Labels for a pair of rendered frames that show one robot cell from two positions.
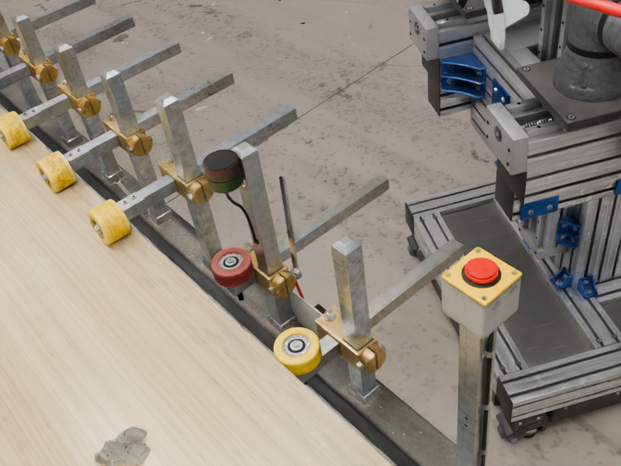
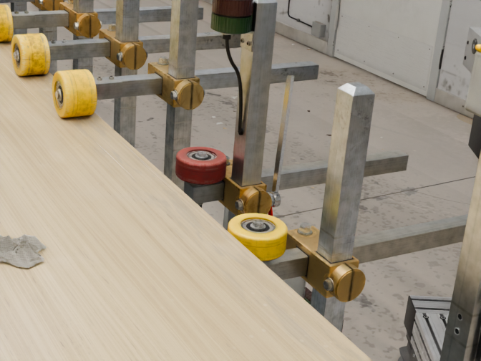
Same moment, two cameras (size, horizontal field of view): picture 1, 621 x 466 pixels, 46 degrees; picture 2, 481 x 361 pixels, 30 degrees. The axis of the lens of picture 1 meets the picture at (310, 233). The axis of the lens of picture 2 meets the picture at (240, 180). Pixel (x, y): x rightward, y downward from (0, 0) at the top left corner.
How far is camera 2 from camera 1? 0.55 m
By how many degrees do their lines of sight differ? 20
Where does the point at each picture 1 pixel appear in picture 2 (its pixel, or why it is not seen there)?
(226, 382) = (160, 235)
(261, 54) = (273, 149)
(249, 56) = not seen: hidden behind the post
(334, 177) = not seen: hidden behind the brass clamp
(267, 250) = (250, 147)
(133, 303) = (73, 160)
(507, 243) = not seen: outside the picture
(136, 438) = (31, 246)
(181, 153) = (182, 38)
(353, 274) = (355, 132)
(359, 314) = (346, 203)
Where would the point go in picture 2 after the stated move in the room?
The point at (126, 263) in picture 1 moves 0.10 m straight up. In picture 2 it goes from (77, 135) to (78, 76)
